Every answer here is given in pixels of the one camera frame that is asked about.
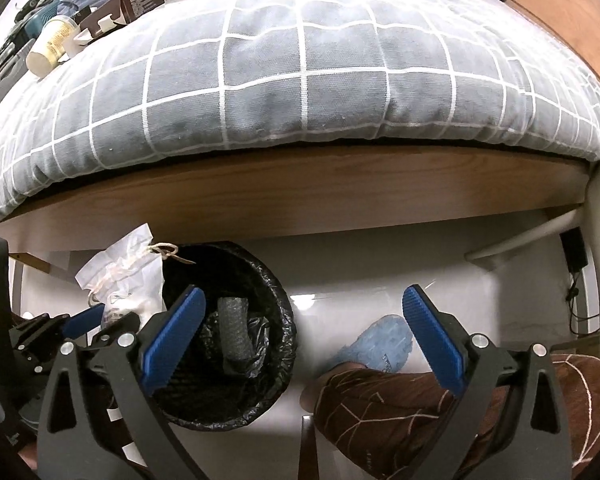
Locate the brown snack box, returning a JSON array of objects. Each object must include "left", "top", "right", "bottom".
[{"left": 77, "top": 0, "right": 166, "bottom": 43}]

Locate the trash in bin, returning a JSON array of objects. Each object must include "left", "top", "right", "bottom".
[{"left": 216, "top": 297, "right": 254, "bottom": 377}]

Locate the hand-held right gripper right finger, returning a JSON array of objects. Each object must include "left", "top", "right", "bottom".
[{"left": 401, "top": 284, "right": 576, "bottom": 480}]

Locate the grey checked bed sheet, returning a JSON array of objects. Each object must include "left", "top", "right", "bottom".
[{"left": 0, "top": 0, "right": 600, "bottom": 228}]

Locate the black power adapter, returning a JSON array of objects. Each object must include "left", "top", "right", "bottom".
[{"left": 560, "top": 229, "right": 589, "bottom": 274}]

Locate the grey suitcase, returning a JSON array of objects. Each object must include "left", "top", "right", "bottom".
[{"left": 0, "top": 37, "right": 37, "bottom": 127}]

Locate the trash bin with black liner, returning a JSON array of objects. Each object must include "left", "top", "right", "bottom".
[{"left": 147, "top": 241, "right": 297, "bottom": 431}]

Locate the person's right leg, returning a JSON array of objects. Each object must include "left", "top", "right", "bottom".
[{"left": 300, "top": 352, "right": 600, "bottom": 480}]

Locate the teal suitcase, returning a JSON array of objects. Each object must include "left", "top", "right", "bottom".
[{"left": 10, "top": 0, "right": 66, "bottom": 41}]

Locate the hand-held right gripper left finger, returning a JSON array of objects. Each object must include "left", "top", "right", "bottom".
[{"left": 36, "top": 285, "right": 208, "bottom": 480}]

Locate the white plastic bag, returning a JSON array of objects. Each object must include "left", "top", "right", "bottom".
[{"left": 75, "top": 224, "right": 197, "bottom": 333}]

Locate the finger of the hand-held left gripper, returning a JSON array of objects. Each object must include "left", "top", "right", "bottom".
[
  {"left": 87, "top": 312, "right": 142, "bottom": 348},
  {"left": 11, "top": 303, "right": 107, "bottom": 348}
]

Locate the grey metal bed leg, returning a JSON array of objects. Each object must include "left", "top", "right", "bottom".
[{"left": 464, "top": 207, "right": 582, "bottom": 262}]

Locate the paper cup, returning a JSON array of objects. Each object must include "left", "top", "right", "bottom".
[{"left": 26, "top": 15, "right": 79, "bottom": 79}]

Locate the black power cable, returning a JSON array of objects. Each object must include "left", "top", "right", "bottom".
[{"left": 565, "top": 270, "right": 600, "bottom": 337}]

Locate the blue slipper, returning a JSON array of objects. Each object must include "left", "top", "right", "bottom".
[{"left": 330, "top": 314, "right": 416, "bottom": 376}]

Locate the wooden headboard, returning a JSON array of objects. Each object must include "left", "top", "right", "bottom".
[{"left": 500, "top": 0, "right": 600, "bottom": 111}]

